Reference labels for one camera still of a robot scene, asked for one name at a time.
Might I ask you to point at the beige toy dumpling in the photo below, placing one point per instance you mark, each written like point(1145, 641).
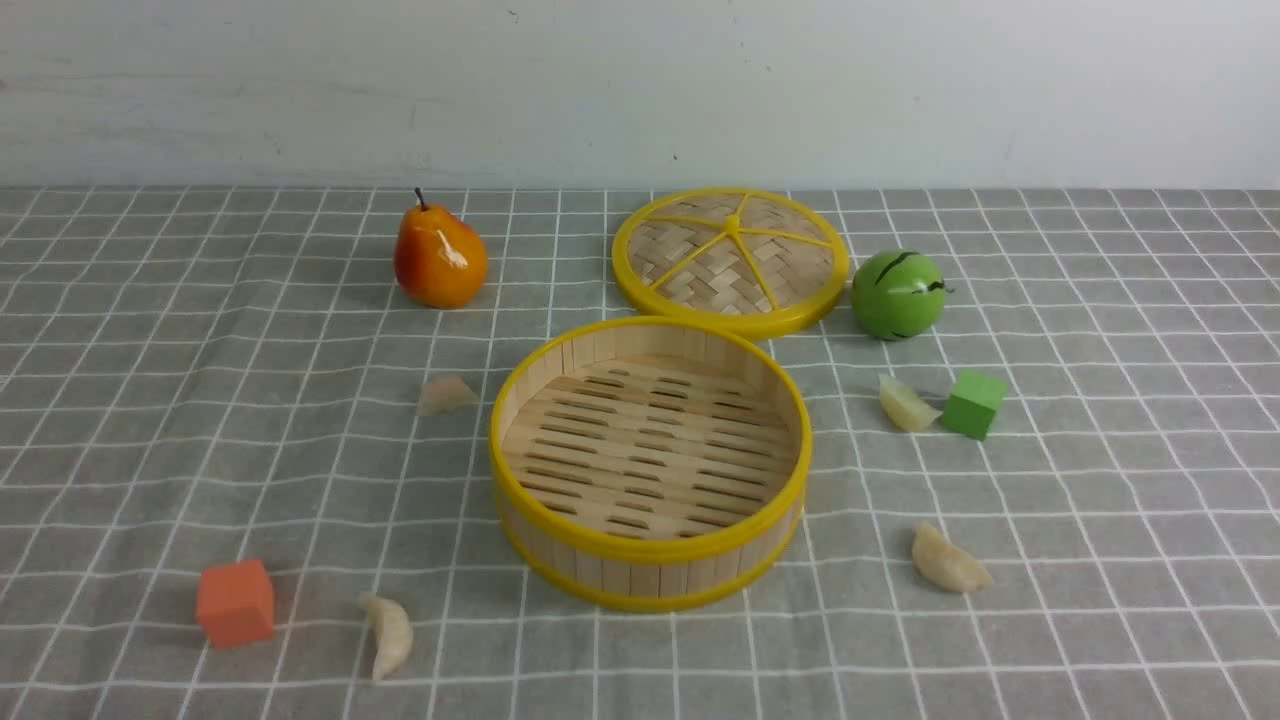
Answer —
point(949, 567)

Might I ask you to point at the orange toy pear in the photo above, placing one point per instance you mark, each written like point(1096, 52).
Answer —
point(439, 260)

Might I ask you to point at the pale yellow toy dumpling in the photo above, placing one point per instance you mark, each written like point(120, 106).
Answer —
point(904, 407)

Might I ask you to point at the orange foam cube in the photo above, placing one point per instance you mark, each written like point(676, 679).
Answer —
point(236, 604)

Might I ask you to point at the pinkish toy dumpling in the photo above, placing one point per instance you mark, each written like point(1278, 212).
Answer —
point(441, 394)

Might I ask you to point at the green toy watermelon ball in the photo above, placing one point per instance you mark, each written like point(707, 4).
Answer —
point(897, 295)

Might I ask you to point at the green foam cube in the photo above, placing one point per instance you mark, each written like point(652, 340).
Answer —
point(973, 404)

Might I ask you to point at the grey checkered tablecloth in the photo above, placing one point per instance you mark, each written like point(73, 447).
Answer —
point(202, 376)

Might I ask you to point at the woven bamboo steamer lid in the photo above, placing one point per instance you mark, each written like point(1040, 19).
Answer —
point(745, 261)

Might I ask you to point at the white toy dumpling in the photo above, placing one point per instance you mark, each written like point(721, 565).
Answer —
point(393, 634)

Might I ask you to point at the bamboo steamer tray yellow rims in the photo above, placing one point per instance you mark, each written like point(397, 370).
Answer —
point(650, 465)

